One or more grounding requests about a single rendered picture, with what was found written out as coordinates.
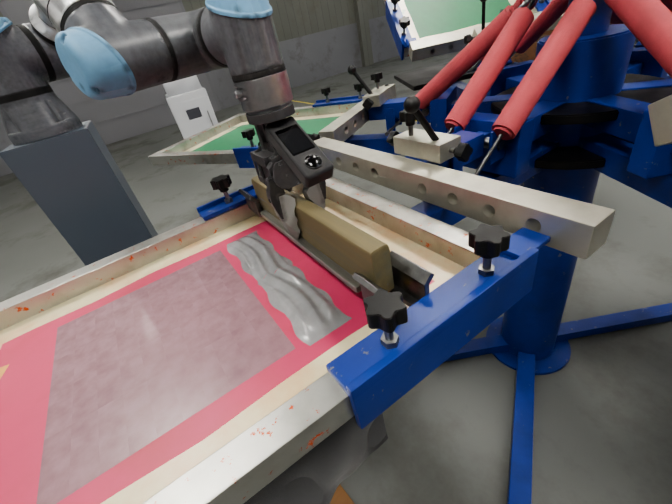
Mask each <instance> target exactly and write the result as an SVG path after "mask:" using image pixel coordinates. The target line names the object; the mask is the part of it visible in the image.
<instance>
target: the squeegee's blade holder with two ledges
mask: <svg viewBox="0 0 672 504"><path fill-rule="evenodd" d="M260 213H261V216H262V217H263V218H264V219H266V220H267V221H268V222H269V223H271V224H272V225H273V226H274V227H275V228H277V229H278V230H279V231H280V232H282V233H283V234H284V235H285V236H287V237H288V238H289V239H290V240H292V241H293V242H294V243H295V244H297V245H298V246H299V247H300V248H301V249H303V250H304V251H305V252H306V253H308V254H309V255H310V256H311V257H313V258H314V259H315V260H316V261H318V262H319V263H320V264H321V265H322V266H324V267H325V268H326V269H327V270H329V271H330V272H331V273H332V274H334V275H335V276H336V277H337V278H339V279H340V280H341V281H342V282H344V283H345V284H346V285H347V286H348V287H350V288H351V289H352V290H353V291H355V292H356V293H359V292H360V291H361V287H360V283H359V282H357V281H356V280H355V279H353V278H352V276H353V275H351V274H350V273H349V272H347V271H346V270H345V269H343V268H342V267H341V266H339V265H338V264H337V263H335V262H334V261H333V260H331V259H330V258H329V257H327V256H326V255H325V254H323V253H322V252H321V251H319V250H318V249H317V248H315V247H314V246H313V245H311V244H310V243H309V242H307V241H306V240H305V239H304V238H302V237H301V236H300V239H299V240H297V239H295V238H294V237H293V236H292V235H290V234H289V233H288V231H287V230H286V229H285V227H284V226H283V224H282V222H281V221H280V220H278V219H277V218H276V217H274V216H273V215H272V214H270V213H269V212H268V211H266V210H263V211H261V212H260Z"/></svg>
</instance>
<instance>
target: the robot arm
mask: <svg viewBox="0 0 672 504"><path fill-rule="evenodd" d="M32 1H33V2H34V4H33V5H32V6H31V7H30V9H29V19H30V23H25V24H19V25H12V24H13V23H12V21H10V20H9V19H8V18H6V17H0V115H1V118H2V121H3V124H4V127H5V130H6V133H7V136H8V138H9V139H10V141H11V142H12V143H13V145H14V146H17V145H23V144H28V143H32V142H36V141H40V140H44V139H47V138H51V137H54V136H57V135H60V134H63V133H66V132H69V131H72V130H75V129H77V128H79V127H81V126H83V124H82V122H81V121H80V119H79V117H78V116H77V115H76V114H75V113H74V112H73V111H72V110H71V109H70V108H69V107H68V106H66V105H65V104H64V103H63V102H62V101H61V100H60V99H59V98H58V97H57V96H56V94H55V93H54V91H53V90H52V88H51V86H50V85H49V83H48V82H52V81H57V80H61V79H65V78H70V77H71V78H72V81H73V82H74V83H75V85H76V86H77V87H78V88H79V89H80V90H81V91H82V92H83V93H84V94H85V95H87V96H88V97H90V98H92V99H95V100H105V99H112V98H116V97H121V96H129V95H132V94H133V93H134V92H137V91H140V90H144V89H147V88H151V87H154V86H158V85H161V84H165V83H169V82H173V81H177V80H180V79H184V78H187V77H191V76H195V75H198V74H202V73H207V72H210V71H212V70H217V69H222V68H228V69H229V72H230V75H231V76H232V80H233V82H234V85H235V88H236V90H237V91H234V96H235V98H237V99H238V98H239V100H240V103H241V106H242V109H243V111H245V112H247V113H246V117H247V120H248V123H249V124H250V125H254V126H255V129H256V132H257V135H258V139H259V143H258V149H257V150H254V151H251V152H250V155H251V158H252V161H253V164H254V166H255V169H256V172H257V175H258V178H259V181H260V182H262V183H263V184H265V185H266V186H267V188H266V194H267V198H268V200H269V202H270V204H271V206H272V207H273V208H274V211H275V213H276V215H277V216H278V217H279V219H280V221H281V222H282V224H283V226H284V227H285V229H286V230H287V231H288V233H289V234H290V235H292V236H293V237H294V238H295V239H297V240H299V239H300V234H301V230H300V229H299V228H298V225H297V222H298V219H297V218H296V216H295V212H294V210H295V206H296V202H295V198H293V197H292V196H290V195H288V194H285V191H284V189H286V190H287V191H289V192H291V191H292V188H293V187H294V186H296V185H299V184H301V183H302V184H303V185H304V188H303V191H302V192H303V195H304V197H305V198H306V199H307V200H309V201H311V202H313V203H314V204H316V205H318V206H320V207H322V208H323V209H325V199H326V181H325V180H327V179H329V178H331V177H332V176H333V169H334V165H333V164H332V162H331V161H330V160H329V159H328V158H327V157H326V155H325V154H324V153H323V152H322V151H321V149H320V148H319V147H318V146H317V145H316V144H315V142H314V141H313V140H312V139H311V138H310V137H309V135H308V134H307V133H306V132H305V131H304V129H303V128H302V127H301V126H300V125H299V124H298V122H297V121H296V120H295V119H294V118H293V117H292V116H291V115H293V114H294V113H295V109H294V105H293V102H291V101H292V99H293V94H292V90H291V86H290V82H289V78H288V74H287V70H286V68H285V64H284V60H283V56H282V52H281V48H280V44H279V40H278V36H277V32H276V28H275V24H274V20H273V16H272V13H273V10H272V7H271V6H270V4H269V1H268V0H205V5H206V6H204V7H202V8H199V9H196V10H193V11H188V12H182V13H176V14H169V15H162V16H156V17H149V18H141V19H135V20H127V19H126V18H125V17H124V15H123V14H122V13H121V12H120V11H119V10H118V8H117V7H116V6H115V4H114V3H113V2H112V1H111V0H32ZM289 116H291V117H289ZM287 117H288V118H287ZM256 164H257V165H256ZM257 167H258V168H257ZM258 170H259V171H258ZM259 172H260V174H259Z"/></svg>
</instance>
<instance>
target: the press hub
mask: <svg viewBox="0 0 672 504"><path fill-rule="evenodd" d="M593 1H594V2H595V3H596V6H597V8H596V12H595V14H594V15H593V17H592V18H591V20H590V21H589V23H588V25H587V26H586V28H585V29H584V31H583V32H582V34H581V35H580V37H579V38H578V40H577V42H576V43H575V45H574V46H573V48H572V49H571V51H570V52H569V54H568V56H567V57H566V59H565V60H564V62H563V63H562V65H561V66H560V68H559V70H558V71H557V73H556V74H555V76H554V77H553V79H552V80H551V82H550V83H549V85H548V87H547V88H546V90H545V91H544V93H543V94H542V96H541V97H540V99H539V101H538V102H540V101H542V100H544V101H565V102H566V103H565V104H563V105H561V106H559V107H557V108H555V109H553V110H551V111H549V112H547V113H545V114H543V115H542V117H541V122H540V124H541V125H561V126H560V127H558V128H556V129H554V130H552V131H551V132H549V133H547V134H545V135H543V136H541V137H540V138H538V139H540V140H546V141H557V142H558V147H556V148H555V149H553V150H551V151H549V152H548V153H546V154H544V155H543V156H541V157H539V158H538V159H536V161H535V163H534V167H535V168H541V169H544V170H542V171H540V172H539V173H537V174H536V175H534V176H532V177H531V178H529V179H527V180H526V181H524V182H523V183H521V184H520V186H522V187H526V188H530V189H534V190H538V191H542V192H546V193H550V194H554V195H558V196H562V197H566V198H570V199H574V200H578V201H582V202H586V203H590V204H592V202H593V198H594V194H595V190H596V187H597V183H598V179H599V175H600V172H599V171H597V170H595V169H593V168H601V167H604V166H605V162H606V160H605V158H603V157H601V156H599V155H597V154H594V153H592V152H590V151H588V150H585V149H583V148H581V147H579V146H578V141H579V138H581V137H587V136H593V135H597V134H600V133H604V134H607V133H605V132H602V131H599V130H596V129H594V128H591V127H588V126H585V125H582V124H589V123H599V122H607V121H614V120H616V119H617V117H618V113H619V111H618V110H617V109H613V108H610V107H606V106H602V105H598V104H595V103H591V102H587V100H589V99H595V98H600V97H605V96H608V95H616V96H621V97H625V98H630V99H634V100H638V101H643V102H647V103H654V102H656V101H658V100H661V99H663V98H665V97H667V96H670V95H672V87H661V88H650V89H638V90H627V91H621V90H622V88H623V84H624V83H631V82H642V81H652V80H663V79H664V78H660V77H656V76H650V75H642V74H626V73H627V69H628V65H629V62H630V58H631V54H632V50H633V46H634V43H635V39H636V37H635V36H634V35H633V34H632V32H631V31H630V30H629V29H628V28H627V27H626V26H625V24H612V25H610V20H611V16H612V10H611V8H610V7H609V6H608V5H607V4H606V3H605V2H604V0H593ZM538 102H537V103H538ZM607 135H610V134H607ZM577 259H578V257H576V256H573V255H570V254H568V253H565V252H562V251H559V250H557V249H554V248H551V247H548V246H546V245H544V246H543V247H542V248H540V249H539V253H538V259H537V264H536V270H535V276H534V281H533V287H532V290H531V291H530V292H529V293H528V294H526V295H525V296H524V297H523V298H522V299H520V300H519V301H518V302H517V303H515V304H514V305H513V306H512V307H511V308H509V309H508V310H507V311H506V312H504V316H503V317H500V318H498V319H496V320H495V321H494V322H492V323H491V324H490V326H489V327H488V330H487V333H486V337H488V336H494V335H499V334H502V336H503V338H504V340H505V341H506V342H507V343H508V344H509V346H508V350H507V351H501V352H496V353H492V354H493V355H494V356H495V357H496V358H497V359H498V360H499V361H500V362H502V363H503V364H504V365H506V366H508V367H509V368H512V369H514V370H516V371H517V357H518V351H520V352H523V353H527V354H535V375H546V374H551V373H554V372H557V371H559V370H561V369H562V368H563V367H565V366H566V364H567V363H568V361H569V359H570V356H571V347H570V344H569V342H568V340H562V341H557V342H556V338H557V334H558V331H559V327H560V323H561V319H562V316H563V312H564V308H565V304H566V300H567V297H568V293H569V289H570V285H571V281H572V278H573V274H574V270H575V266H576V262H577Z"/></svg>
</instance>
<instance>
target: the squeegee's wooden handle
mask: <svg viewBox="0 0 672 504"><path fill-rule="evenodd" d="M251 182H252V184H253V187H254V190H255V193H256V195H257V198H258V201H259V204H260V207H261V209H262V210H266V211H268V212H269V213H270V214H272V215H273V216H274V217H276V218H277V219H278V220H280V219H279V217H278V216H277V215H276V213H275V211H274V208H273V207H272V206H271V204H270V202H269V200H268V198H267V194H266V188H267V186H266V185H265V184H263V183H262V182H260V181H259V178H258V176H255V177H253V178H252V179H251ZM284 191H285V194H288V195H290V196H292V197H293V198H295V202H296V206H295V210H294V212H295V216H296V218H297V219H298V222H297V225H298V228H299V229H300V230H301V234H300V236H301V237H302V238H304V239H305V240H306V241H307V242H309V243H310V244H311V245H313V246H314V247H315V248H317V249H318V250H319V251H321V252H322V253H323V254H325V255H326V256H327V257H329V258H330V259H331V260H333V261H334V262H335V263H337V264H338V265H339V266H341V267H342V268H343V269H345V270H346V271H347V272H349V273H350V274H351V275H353V274H354V272H356V273H359V274H362V275H364V276H365V277H367V278H368V279H370V280H371V281H372V282H374V283H375V284H377V285H378V286H379V287H381V288H382V289H384V290H386V291H388V292H389V291H390V290H392V289H393V288H394V280H393V272H392V265H391V257H390V249H389V246H388V245H387V244H386V243H384V242H382V241H380V240H379V239H377V238H375V237H373V236H371V235H370V234H368V233H366V232H364V231H363V230H361V229H359V228H357V227H355V226H354V225H352V224H350V223H348V222H346V221H345V220H343V219H341V218H339V217H338V216H336V215H334V214H332V213H330V212H329V211H327V210H325V209H323V208H322V207H320V206H318V205H316V204H314V203H313V202H311V201H309V200H307V199H306V198H304V197H302V196H300V195H298V194H297V193H295V192H293V191H291V192H289V191H287V190H286V189H284Z"/></svg>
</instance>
